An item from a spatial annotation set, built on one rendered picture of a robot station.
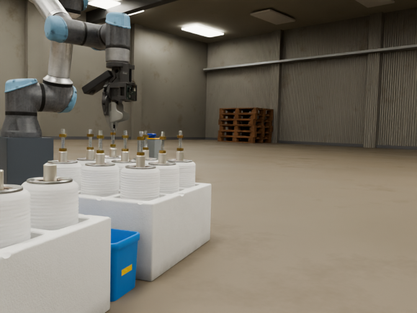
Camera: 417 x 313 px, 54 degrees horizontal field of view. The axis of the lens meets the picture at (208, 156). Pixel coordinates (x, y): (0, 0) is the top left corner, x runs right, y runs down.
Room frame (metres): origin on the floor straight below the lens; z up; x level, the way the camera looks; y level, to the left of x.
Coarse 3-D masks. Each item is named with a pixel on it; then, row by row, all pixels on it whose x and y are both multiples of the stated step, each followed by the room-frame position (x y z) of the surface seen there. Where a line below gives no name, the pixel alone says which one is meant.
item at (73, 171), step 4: (56, 164) 1.04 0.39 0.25; (60, 164) 1.04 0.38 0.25; (64, 164) 1.04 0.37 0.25; (68, 164) 1.05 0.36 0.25; (72, 164) 1.05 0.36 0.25; (76, 164) 1.07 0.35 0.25; (80, 164) 1.09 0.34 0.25; (60, 168) 1.03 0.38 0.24; (64, 168) 1.04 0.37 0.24; (68, 168) 1.04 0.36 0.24; (72, 168) 1.05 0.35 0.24; (76, 168) 1.06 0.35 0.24; (80, 168) 1.08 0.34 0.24; (60, 172) 1.03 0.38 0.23; (64, 172) 1.03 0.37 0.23; (68, 172) 1.04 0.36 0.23; (72, 172) 1.05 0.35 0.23; (76, 172) 1.06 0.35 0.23; (80, 172) 1.08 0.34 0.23; (60, 176) 1.03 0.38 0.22; (64, 176) 1.03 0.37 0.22; (68, 176) 1.04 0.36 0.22; (72, 176) 1.05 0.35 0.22; (76, 176) 1.06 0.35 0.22; (80, 176) 1.08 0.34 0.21; (76, 180) 1.06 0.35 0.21; (80, 180) 1.08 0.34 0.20; (80, 184) 1.08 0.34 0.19; (80, 188) 1.08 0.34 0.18
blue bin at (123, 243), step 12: (120, 240) 0.89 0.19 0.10; (132, 240) 0.84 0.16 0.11; (120, 252) 0.80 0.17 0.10; (132, 252) 0.85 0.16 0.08; (120, 264) 0.81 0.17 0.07; (132, 264) 0.85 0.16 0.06; (120, 276) 0.81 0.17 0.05; (132, 276) 0.85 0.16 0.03; (120, 288) 0.81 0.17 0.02; (132, 288) 0.86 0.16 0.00
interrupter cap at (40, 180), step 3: (39, 177) 0.73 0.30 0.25; (42, 177) 0.73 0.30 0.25; (57, 177) 0.74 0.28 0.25; (60, 177) 0.74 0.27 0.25; (63, 177) 0.74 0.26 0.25; (66, 177) 0.74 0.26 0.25; (27, 180) 0.68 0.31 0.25; (30, 180) 0.69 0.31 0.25; (33, 180) 0.69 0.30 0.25; (36, 180) 0.70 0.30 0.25; (39, 180) 0.71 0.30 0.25; (42, 180) 0.71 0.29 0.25; (57, 180) 0.72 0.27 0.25; (60, 180) 0.72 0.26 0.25; (63, 180) 0.70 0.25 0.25; (66, 180) 0.71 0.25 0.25; (69, 180) 0.70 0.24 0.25; (72, 180) 0.71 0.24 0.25; (30, 183) 0.67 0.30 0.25; (33, 183) 0.67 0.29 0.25; (36, 183) 0.67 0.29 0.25; (39, 183) 0.67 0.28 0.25; (42, 183) 0.67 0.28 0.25; (45, 183) 0.67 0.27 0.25; (48, 183) 0.67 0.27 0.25; (51, 183) 0.67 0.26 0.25; (54, 183) 0.67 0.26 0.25; (57, 183) 0.68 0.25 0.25; (60, 183) 0.68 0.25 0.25; (63, 183) 0.69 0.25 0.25
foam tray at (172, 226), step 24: (192, 192) 1.12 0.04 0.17; (120, 216) 0.93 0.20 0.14; (144, 216) 0.91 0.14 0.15; (168, 216) 0.97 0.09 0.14; (192, 216) 1.12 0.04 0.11; (144, 240) 0.91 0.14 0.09; (168, 240) 0.98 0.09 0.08; (192, 240) 1.12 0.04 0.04; (144, 264) 0.91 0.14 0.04; (168, 264) 0.98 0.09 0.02
